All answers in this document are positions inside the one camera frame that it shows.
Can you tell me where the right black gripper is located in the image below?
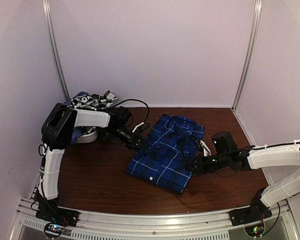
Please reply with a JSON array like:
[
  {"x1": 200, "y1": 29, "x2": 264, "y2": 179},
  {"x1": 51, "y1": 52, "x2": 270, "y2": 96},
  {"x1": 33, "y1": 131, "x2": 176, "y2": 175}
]
[{"x1": 185, "y1": 152, "x2": 230, "y2": 174}]

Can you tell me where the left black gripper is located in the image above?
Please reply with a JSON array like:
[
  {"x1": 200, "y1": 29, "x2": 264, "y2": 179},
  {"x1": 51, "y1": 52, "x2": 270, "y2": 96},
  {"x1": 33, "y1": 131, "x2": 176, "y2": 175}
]
[{"x1": 107, "y1": 125, "x2": 149, "y2": 151}]

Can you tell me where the blue plaid long sleeve shirt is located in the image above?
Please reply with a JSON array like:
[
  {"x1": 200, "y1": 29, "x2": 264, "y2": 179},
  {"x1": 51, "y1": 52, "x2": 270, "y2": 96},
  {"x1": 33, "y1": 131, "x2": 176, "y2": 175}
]
[{"x1": 125, "y1": 114, "x2": 205, "y2": 194}]

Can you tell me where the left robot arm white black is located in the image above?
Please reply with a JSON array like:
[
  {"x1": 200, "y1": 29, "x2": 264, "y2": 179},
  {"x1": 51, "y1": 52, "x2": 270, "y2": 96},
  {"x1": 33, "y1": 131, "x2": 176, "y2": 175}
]
[{"x1": 34, "y1": 103, "x2": 150, "y2": 222}]

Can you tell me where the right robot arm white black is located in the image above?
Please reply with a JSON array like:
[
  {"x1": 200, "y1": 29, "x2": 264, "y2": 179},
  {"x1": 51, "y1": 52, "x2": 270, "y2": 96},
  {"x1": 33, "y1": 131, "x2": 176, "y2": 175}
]
[{"x1": 187, "y1": 131, "x2": 300, "y2": 221}]

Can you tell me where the white laundry basket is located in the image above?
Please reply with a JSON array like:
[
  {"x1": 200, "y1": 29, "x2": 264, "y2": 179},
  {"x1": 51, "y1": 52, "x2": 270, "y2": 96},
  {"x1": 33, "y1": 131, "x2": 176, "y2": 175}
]
[{"x1": 77, "y1": 131, "x2": 98, "y2": 144}]

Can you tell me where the black white patterned shirt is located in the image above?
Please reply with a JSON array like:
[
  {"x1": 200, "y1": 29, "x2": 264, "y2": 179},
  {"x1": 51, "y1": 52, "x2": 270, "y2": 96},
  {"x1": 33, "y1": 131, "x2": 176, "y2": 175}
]
[{"x1": 64, "y1": 90, "x2": 119, "y2": 111}]

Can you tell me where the small blue check shirt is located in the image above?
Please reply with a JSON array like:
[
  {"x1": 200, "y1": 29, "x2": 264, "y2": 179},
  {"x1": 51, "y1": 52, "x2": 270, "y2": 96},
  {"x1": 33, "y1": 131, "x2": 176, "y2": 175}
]
[{"x1": 64, "y1": 91, "x2": 93, "y2": 144}]

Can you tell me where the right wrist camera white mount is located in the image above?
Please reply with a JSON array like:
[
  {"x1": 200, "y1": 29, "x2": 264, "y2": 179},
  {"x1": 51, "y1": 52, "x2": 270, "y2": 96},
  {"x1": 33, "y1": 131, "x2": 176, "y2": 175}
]
[{"x1": 194, "y1": 139, "x2": 211, "y2": 157}]

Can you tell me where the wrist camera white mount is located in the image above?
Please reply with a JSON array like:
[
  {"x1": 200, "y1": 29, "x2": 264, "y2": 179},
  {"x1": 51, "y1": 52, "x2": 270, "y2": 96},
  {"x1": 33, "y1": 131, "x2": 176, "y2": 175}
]
[
  {"x1": 194, "y1": 139, "x2": 211, "y2": 157},
  {"x1": 132, "y1": 122, "x2": 151, "y2": 133}
]

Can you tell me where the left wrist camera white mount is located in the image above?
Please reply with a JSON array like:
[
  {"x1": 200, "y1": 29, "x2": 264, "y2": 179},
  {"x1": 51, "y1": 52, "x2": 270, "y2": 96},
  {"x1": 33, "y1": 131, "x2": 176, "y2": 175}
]
[{"x1": 132, "y1": 122, "x2": 151, "y2": 133}]

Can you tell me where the right black cable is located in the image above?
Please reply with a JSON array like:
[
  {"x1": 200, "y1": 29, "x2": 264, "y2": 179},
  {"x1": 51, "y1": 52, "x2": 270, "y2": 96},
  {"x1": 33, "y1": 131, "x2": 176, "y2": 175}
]
[{"x1": 182, "y1": 138, "x2": 241, "y2": 178}]

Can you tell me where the black cable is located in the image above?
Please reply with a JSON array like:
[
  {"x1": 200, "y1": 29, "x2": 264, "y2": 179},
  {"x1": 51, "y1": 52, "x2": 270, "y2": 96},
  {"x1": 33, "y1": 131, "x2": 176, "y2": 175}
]
[
  {"x1": 109, "y1": 98, "x2": 150, "y2": 126},
  {"x1": 182, "y1": 138, "x2": 241, "y2": 178}
]

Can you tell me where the left black cable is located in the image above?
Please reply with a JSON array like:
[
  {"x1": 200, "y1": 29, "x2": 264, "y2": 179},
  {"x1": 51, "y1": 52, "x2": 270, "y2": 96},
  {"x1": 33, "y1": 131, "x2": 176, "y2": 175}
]
[{"x1": 109, "y1": 98, "x2": 150, "y2": 126}]

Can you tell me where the front aluminium rail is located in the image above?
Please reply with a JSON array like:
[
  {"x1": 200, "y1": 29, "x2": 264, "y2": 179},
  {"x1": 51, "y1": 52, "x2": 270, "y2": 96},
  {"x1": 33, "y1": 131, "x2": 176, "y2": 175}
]
[{"x1": 7, "y1": 198, "x2": 300, "y2": 240}]

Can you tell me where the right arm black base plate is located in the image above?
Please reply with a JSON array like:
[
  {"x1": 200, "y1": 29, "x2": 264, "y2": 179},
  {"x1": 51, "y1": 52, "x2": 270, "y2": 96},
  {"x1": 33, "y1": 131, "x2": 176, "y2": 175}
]
[{"x1": 229, "y1": 205, "x2": 272, "y2": 226}]

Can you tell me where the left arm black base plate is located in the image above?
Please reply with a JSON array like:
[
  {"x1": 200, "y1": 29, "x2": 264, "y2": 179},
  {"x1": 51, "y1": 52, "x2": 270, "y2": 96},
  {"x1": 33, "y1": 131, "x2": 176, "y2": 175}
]
[{"x1": 35, "y1": 207, "x2": 79, "y2": 227}]

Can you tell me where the right aluminium corner post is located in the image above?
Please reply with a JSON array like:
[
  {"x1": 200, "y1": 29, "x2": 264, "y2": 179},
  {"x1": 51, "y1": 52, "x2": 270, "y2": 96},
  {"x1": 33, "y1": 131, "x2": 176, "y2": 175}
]
[{"x1": 231, "y1": 0, "x2": 263, "y2": 112}]

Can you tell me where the aluminium corner post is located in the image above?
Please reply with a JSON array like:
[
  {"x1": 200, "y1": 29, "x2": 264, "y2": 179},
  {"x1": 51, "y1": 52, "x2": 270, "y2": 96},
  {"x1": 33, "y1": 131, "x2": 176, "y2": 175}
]
[
  {"x1": 42, "y1": 0, "x2": 70, "y2": 101},
  {"x1": 231, "y1": 0, "x2": 263, "y2": 112}
]

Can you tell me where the left aluminium corner post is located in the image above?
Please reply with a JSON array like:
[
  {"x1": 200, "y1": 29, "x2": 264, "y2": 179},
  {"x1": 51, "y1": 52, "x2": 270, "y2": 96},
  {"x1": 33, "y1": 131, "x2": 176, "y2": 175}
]
[{"x1": 42, "y1": 0, "x2": 70, "y2": 101}]

